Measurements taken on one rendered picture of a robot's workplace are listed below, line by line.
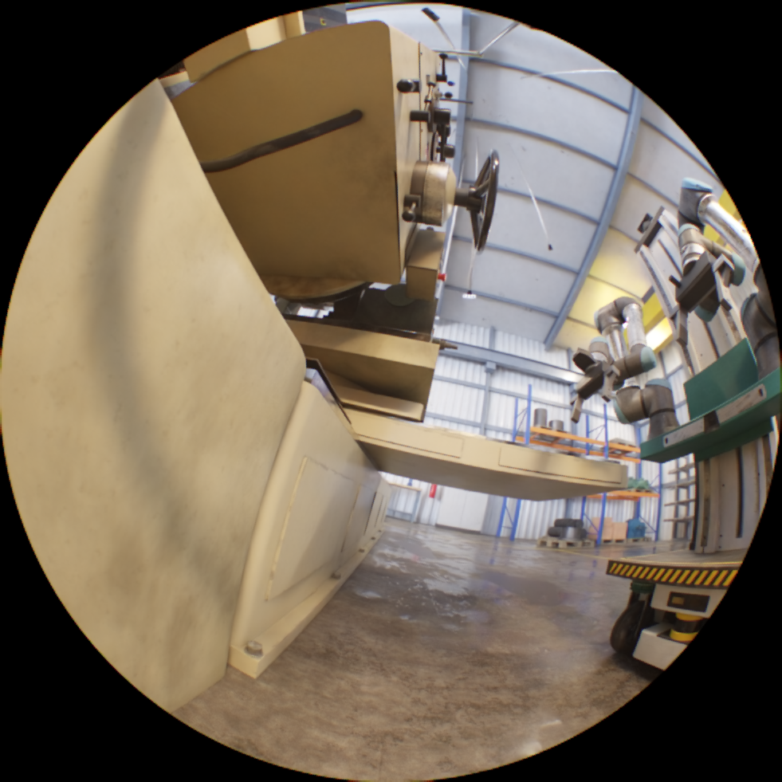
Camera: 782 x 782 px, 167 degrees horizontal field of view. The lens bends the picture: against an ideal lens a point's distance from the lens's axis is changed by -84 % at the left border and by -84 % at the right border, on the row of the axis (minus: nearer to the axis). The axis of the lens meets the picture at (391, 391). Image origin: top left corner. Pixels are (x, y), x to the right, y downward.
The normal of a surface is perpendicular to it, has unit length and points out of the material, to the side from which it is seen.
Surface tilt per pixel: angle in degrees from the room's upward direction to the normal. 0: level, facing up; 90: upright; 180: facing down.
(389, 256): 180
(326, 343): 90
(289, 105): 180
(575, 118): 169
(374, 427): 90
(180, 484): 90
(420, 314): 90
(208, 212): 79
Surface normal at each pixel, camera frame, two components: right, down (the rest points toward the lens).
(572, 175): -0.25, 0.79
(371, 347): -0.04, -0.41
